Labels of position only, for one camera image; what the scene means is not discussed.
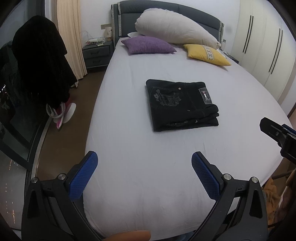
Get black hanging garment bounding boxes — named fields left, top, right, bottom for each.
left=1, top=16, right=77, bottom=113

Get black denim pants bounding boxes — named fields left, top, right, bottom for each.
left=146, top=79, right=219, bottom=132

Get yellow cushion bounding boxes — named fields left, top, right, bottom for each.
left=183, top=44, right=231, bottom=66

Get white wardrobe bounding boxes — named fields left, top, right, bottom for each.
left=231, top=1, right=295, bottom=103

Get large white pillow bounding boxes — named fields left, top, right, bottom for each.
left=134, top=8, right=221, bottom=50

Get purple cushion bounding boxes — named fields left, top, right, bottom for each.
left=121, top=36, right=177, bottom=54

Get dark grey headboard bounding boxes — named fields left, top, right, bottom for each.
left=111, top=1, right=224, bottom=49

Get orange cloth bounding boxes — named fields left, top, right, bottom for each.
left=263, top=178, right=280, bottom=225

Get beige curtain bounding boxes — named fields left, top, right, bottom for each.
left=56, top=0, right=87, bottom=80

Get grey nightstand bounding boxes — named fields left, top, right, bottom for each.
left=82, top=41, right=114, bottom=69

